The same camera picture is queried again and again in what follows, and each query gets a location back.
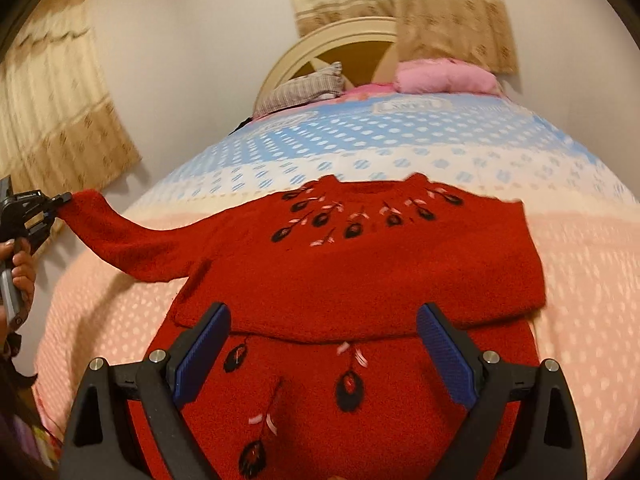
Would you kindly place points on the red knit sweater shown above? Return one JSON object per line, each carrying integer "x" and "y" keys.
{"x": 350, "y": 270}

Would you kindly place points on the pastel dotted bedsheet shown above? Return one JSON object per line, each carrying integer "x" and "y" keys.
{"x": 575, "y": 270}

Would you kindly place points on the grey striped pillow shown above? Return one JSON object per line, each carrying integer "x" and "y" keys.
{"x": 300, "y": 90}

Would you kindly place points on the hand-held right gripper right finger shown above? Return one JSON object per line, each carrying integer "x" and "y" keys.
{"x": 447, "y": 355}

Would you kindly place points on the pink fluffy pillow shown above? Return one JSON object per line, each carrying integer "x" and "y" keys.
{"x": 440, "y": 77}

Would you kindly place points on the beige patterned curtain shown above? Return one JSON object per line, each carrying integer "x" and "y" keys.
{"x": 450, "y": 10}
{"x": 50, "y": 110}

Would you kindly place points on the pink cloth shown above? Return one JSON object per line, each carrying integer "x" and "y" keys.
{"x": 370, "y": 88}

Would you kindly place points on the dark printed cloth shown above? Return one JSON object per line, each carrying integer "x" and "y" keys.
{"x": 22, "y": 425}

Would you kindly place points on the person's left hand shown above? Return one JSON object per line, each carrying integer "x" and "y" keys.
{"x": 24, "y": 280}

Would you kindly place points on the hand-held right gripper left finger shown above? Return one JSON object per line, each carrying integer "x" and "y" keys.
{"x": 200, "y": 355}

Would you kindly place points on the cream arched headboard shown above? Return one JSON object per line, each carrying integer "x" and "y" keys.
{"x": 320, "y": 42}

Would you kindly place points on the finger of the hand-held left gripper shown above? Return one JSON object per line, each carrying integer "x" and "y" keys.
{"x": 47, "y": 215}

